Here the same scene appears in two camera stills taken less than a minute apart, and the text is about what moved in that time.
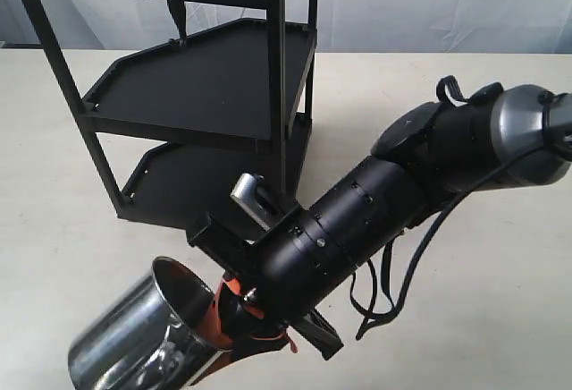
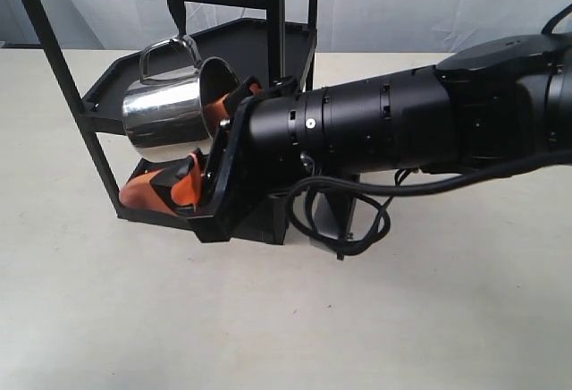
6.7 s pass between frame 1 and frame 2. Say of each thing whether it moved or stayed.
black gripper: moved
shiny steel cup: moved
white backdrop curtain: stayed
